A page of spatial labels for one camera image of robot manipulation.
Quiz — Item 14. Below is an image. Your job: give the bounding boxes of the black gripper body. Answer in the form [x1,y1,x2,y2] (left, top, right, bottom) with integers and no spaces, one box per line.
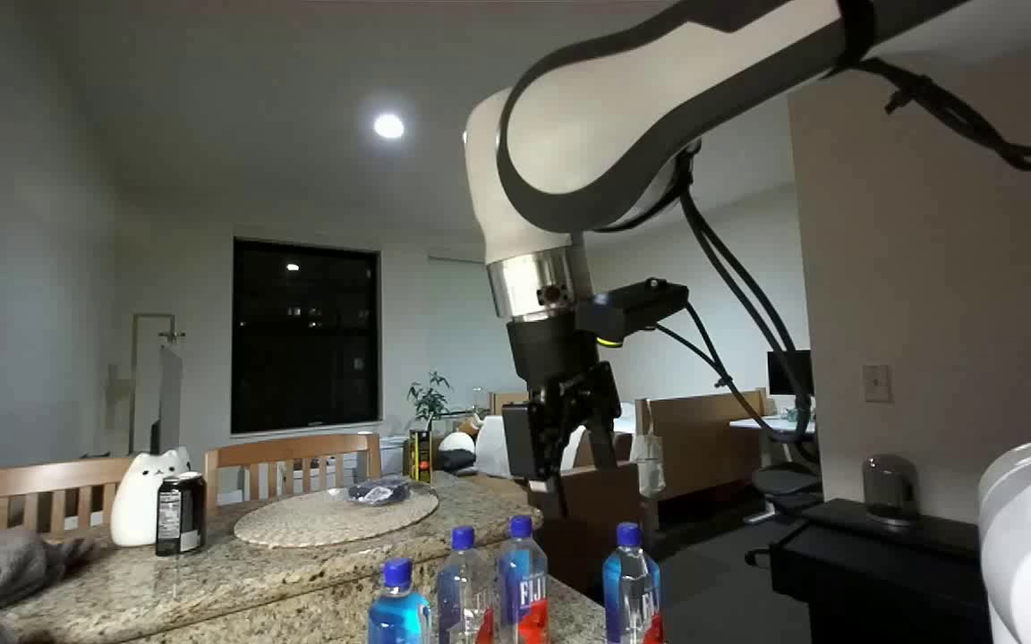
[506,306,602,410]

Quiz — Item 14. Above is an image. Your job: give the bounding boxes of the blue-capped water bottle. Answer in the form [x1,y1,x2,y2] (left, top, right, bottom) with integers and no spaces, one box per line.
[364,558,436,644]
[432,523,497,644]
[599,519,667,644]
[493,513,554,644]

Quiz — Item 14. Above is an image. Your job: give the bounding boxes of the black and white bag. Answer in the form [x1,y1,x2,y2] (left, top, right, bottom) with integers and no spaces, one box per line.
[432,426,481,477]

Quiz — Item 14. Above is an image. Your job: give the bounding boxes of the potted green plant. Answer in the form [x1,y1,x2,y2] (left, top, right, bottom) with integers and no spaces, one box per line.
[405,367,460,486]

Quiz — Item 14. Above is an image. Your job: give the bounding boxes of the small bluish dish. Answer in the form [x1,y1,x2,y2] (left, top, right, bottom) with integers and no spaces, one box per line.
[348,477,414,509]

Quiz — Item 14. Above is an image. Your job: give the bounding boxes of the white desk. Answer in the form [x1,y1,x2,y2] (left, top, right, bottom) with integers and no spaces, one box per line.
[728,407,824,439]

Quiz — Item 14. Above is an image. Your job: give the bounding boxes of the black computer monitor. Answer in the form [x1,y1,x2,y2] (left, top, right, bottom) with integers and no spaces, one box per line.
[762,347,817,399]

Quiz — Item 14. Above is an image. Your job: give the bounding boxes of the dark office chair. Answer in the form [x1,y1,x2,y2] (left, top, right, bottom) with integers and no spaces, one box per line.
[751,461,827,519]

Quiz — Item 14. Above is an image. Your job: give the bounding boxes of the wooden slatted chair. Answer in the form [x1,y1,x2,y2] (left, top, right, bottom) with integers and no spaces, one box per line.
[201,429,388,514]
[0,454,135,540]

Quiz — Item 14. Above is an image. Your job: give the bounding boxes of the round ceiling light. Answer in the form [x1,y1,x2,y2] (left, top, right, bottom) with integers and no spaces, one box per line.
[369,106,411,142]

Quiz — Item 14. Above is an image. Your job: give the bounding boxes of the glass jar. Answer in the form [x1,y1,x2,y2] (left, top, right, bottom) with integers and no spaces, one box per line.
[861,452,924,523]

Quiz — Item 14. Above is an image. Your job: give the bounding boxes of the dark grey mesh panel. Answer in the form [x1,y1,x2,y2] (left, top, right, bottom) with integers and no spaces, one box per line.
[768,496,994,644]

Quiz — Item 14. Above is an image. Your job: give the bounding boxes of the dark labelled drink carton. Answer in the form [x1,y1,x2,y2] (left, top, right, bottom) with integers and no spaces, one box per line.
[155,470,207,558]

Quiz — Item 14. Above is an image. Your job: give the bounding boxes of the grey crumpled cloth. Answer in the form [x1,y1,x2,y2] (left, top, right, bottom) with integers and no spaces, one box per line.
[0,526,96,608]

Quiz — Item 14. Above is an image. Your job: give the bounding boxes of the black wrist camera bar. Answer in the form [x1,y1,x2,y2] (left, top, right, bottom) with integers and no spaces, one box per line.
[574,274,691,350]

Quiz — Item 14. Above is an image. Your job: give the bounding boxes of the wooden bed frame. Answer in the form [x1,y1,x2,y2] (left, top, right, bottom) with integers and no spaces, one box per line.
[488,385,776,601]

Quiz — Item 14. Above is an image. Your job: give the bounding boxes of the black looped camera cable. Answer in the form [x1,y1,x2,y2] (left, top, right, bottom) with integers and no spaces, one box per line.
[655,148,827,477]

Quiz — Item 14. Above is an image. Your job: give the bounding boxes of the white wall switch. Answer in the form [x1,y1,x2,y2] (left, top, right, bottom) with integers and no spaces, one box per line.
[861,360,896,407]

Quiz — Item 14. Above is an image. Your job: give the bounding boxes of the black cable strapped to arm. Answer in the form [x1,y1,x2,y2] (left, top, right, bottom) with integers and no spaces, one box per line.
[848,49,1031,173]

